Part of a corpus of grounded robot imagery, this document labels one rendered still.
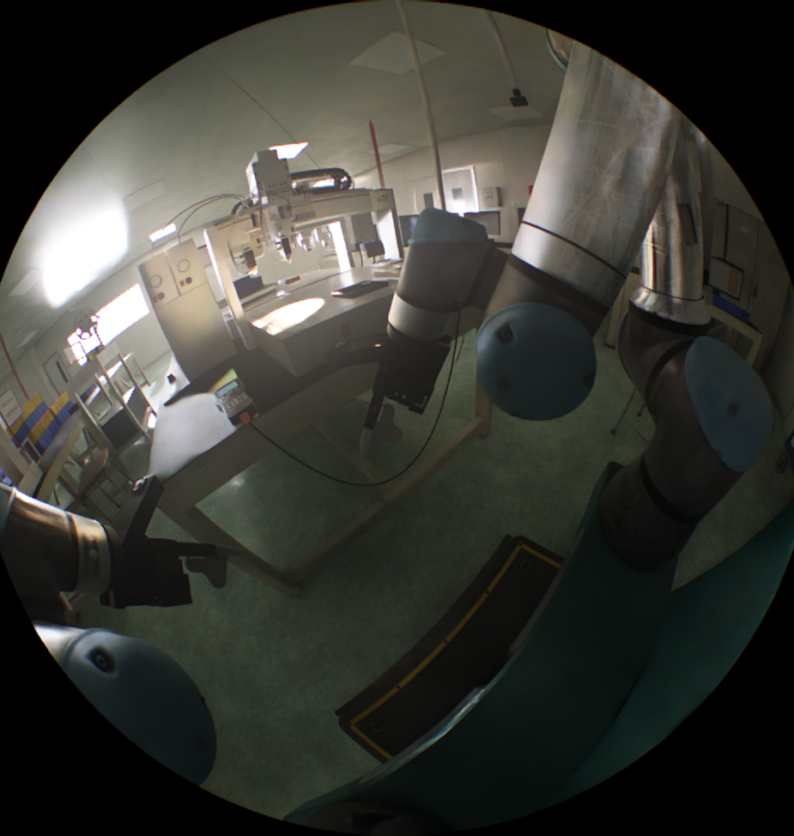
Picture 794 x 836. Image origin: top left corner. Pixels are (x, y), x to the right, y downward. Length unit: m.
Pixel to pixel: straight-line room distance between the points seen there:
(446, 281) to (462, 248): 0.04
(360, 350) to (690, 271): 0.42
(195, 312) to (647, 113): 1.06
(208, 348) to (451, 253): 0.90
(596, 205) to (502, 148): 5.01
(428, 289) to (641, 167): 0.23
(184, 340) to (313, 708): 1.36
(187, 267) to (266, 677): 1.48
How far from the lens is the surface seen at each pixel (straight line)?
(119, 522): 0.37
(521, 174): 4.94
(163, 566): 0.35
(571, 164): 0.17
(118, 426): 3.07
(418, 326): 0.31
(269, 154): 1.00
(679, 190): 0.34
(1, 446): 2.30
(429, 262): 0.28
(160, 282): 1.02
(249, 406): 0.57
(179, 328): 1.03
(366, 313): 0.67
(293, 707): 1.19
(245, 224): 1.00
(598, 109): 0.18
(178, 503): 0.66
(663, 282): 0.34
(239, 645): 1.31
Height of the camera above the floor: 1.02
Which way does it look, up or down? 40 degrees down
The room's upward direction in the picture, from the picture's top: 12 degrees counter-clockwise
